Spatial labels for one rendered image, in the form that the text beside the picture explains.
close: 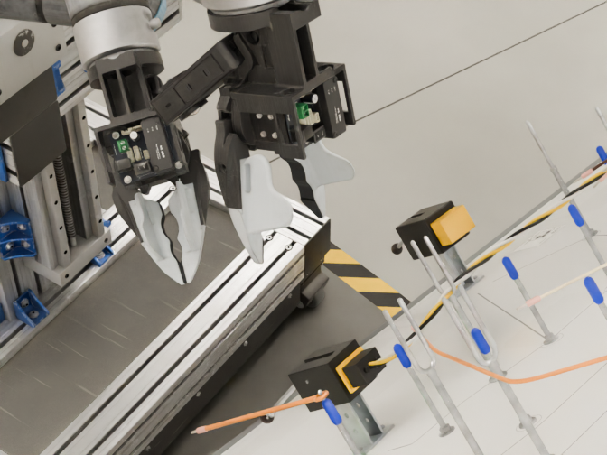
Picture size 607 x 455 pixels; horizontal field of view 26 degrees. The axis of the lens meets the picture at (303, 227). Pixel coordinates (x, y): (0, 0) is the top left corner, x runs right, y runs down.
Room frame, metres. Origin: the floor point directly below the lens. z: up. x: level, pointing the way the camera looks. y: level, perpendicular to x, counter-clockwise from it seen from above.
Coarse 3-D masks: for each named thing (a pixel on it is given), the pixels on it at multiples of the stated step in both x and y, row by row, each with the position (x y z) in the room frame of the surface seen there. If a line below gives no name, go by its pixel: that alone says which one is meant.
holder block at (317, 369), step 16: (320, 352) 0.73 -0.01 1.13; (336, 352) 0.71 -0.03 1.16; (352, 352) 0.72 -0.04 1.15; (304, 368) 0.71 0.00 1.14; (320, 368) 0.70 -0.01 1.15; (304, 384) 0.70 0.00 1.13; (320, 384) 0.69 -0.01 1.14; (336, 384) 0.69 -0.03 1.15; (368, 384) 0.70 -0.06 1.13; (336, 400) 0.68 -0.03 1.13
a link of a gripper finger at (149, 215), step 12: (132, 204) 0.87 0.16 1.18; (144, 204) 0.86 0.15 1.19; (156, 204) 0.86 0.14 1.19; (144, 216) 0.84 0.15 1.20; (156, 216) 0.86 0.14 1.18; (144, 228) 0.82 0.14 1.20; (156, 228) 0.85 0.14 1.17; (144, 240) 0.84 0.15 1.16; (156, 240) 0.83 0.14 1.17; (168, 240) 0.84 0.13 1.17; (156, 252) 0.82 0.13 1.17; (168, 252) 0.83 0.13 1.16; (168, 264) 0.82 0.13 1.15; (180, 264) 0.82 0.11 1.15; (180, 276) 0.81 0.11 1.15
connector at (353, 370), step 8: (360, 352) 0.71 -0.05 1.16; (368, 352) 0.70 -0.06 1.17; (376, 352) 0.71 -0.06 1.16; (352, 360) 0.70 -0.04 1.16; (360, 360) 0.69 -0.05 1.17; (368, 360) 0.70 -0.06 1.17; (376, 360) 0.70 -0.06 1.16; (344, 368) 0.69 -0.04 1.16; (352, 368) 0.69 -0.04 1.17; (360, 368) 0.69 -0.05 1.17; (368, 368) 0.69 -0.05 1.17; (376, 368) 0.69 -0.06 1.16; (352, 376) 0.69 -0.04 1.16; (360, 376) 0.68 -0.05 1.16; (368, 376) 0.68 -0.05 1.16; (352, 384) 0.68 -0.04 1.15; (360, 384) 0.68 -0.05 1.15
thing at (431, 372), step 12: (384, 312) 0.61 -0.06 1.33; (408, 312) 0.62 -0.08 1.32; (396, 336) 0.60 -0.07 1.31; (420, 336) 0.61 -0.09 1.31; (408, 348) 0.60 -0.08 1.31; (432, 360) 0.60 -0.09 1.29; (420, 372) 0.59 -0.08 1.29; (432, 372) 0.59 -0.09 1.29; (444, 396) 0.58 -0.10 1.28; (456, 408) 0.57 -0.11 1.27; (456, 420) 0.57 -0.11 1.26; (468, 432) 0.56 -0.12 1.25
